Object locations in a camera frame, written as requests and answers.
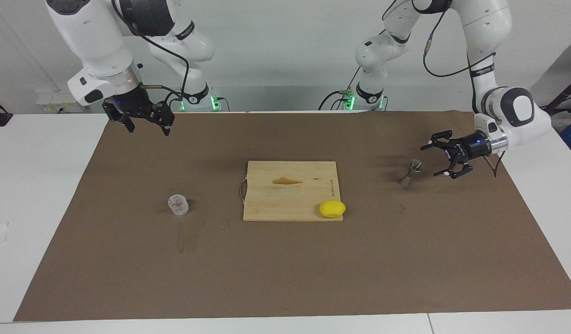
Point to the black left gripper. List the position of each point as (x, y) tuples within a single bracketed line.
[(471, 146)]

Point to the yellow lemon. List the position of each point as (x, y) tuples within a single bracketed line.
[(332, 209)]

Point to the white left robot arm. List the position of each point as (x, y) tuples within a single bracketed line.
[(485, 28)]

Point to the steel double jigger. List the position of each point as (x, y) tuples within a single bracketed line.
[(405, 182)]

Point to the clear glass cup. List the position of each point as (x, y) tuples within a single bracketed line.
[(178, 205)]

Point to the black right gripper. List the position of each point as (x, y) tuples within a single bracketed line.
[(127, 103)]

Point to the white power strip box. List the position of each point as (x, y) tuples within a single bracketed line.
[(58, 99)]

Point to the brown table mat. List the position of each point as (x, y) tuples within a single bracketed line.
[(285, 269)]

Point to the wooden cutting board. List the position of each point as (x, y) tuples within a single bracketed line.
[(290, 199)]

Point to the black tripod stand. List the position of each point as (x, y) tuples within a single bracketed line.
[(566, 92)]

